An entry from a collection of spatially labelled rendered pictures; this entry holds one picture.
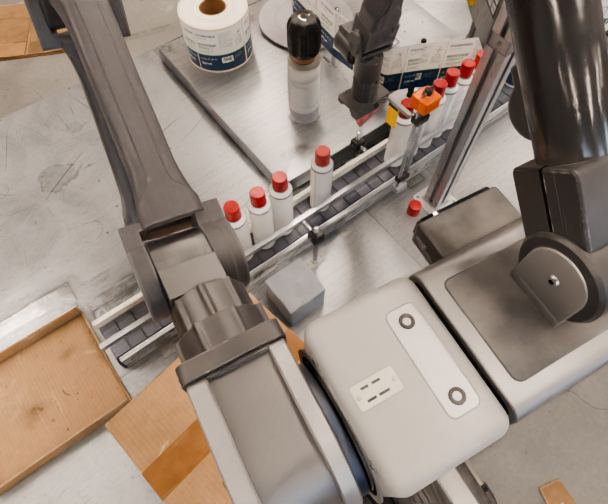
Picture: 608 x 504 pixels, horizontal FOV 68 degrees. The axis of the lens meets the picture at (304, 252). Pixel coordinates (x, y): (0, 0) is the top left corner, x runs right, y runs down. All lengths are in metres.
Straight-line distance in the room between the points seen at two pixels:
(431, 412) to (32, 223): 1.20
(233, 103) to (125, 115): 0.92
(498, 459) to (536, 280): 1.64
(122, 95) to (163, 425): 0.48
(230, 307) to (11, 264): 1.01
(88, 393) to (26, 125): 0.85
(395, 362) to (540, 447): 1.73
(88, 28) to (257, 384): 0.39
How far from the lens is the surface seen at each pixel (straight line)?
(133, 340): 1.07
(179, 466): 0.75
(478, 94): 1.00
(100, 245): 1.27
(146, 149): 0.49
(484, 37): 0.95
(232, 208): 0.92
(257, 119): 1.35
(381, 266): 1.14
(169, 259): 0.44
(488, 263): 0.38
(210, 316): 0.38
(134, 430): 0.77
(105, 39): 0.55
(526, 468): 2.02
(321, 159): 1.00
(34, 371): 1.20
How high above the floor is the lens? 1.85
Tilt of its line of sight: 62 degrees down
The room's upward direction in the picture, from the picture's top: straight up
